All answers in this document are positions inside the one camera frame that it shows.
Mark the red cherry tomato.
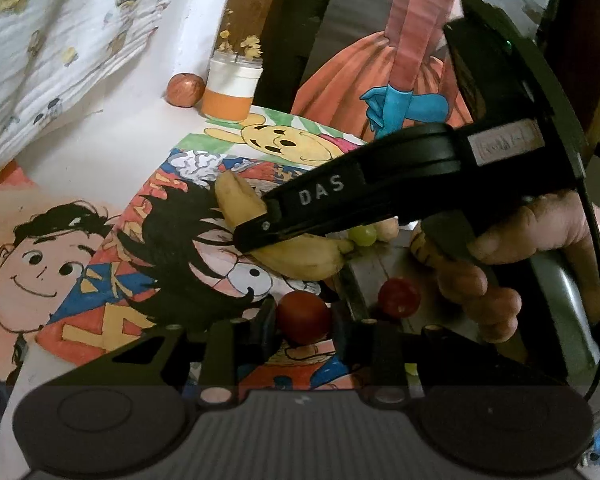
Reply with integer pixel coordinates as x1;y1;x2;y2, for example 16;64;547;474
377;278;422;318
276;290;329;346

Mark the yellow banana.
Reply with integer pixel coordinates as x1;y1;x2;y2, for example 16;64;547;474
214;171;354;281

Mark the tan potato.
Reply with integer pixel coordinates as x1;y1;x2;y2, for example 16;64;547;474
373;217;400;243

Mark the green grape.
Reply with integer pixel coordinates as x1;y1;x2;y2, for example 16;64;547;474
348;224;378;247
404;363;418;377

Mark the person's right hand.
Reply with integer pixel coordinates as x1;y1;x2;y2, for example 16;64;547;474
410;192;600;344

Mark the red cherry tomato on tray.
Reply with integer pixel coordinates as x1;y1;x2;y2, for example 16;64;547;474
377;278;422;318

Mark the black haired anime drawing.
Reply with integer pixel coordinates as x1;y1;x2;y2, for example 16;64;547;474
35;148;337;366

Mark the green grape on tray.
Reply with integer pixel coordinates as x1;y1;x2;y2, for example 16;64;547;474
348;224;378;247

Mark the girl in orange dress poster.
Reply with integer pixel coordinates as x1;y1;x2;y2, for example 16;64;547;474
291;0;548;141

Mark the dark metal tray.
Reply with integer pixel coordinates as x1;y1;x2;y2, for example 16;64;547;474
346;230;600;378

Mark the Winnie the Pooh drawing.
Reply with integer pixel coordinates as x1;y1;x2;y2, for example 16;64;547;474
176;107;365;168

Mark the two boys cartoon drawing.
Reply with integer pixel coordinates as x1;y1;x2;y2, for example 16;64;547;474
0;159;127;480

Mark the small red apple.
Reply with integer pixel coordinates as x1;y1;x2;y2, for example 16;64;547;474
166;73;206;108

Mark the white and orange jar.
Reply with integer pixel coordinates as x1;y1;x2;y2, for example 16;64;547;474
201;49;263;122

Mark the white cartoon print cloth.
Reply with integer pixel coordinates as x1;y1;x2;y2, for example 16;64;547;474
0;0;171;172

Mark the brown wooden door frame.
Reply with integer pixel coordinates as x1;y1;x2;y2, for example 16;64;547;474
219;0;273;58

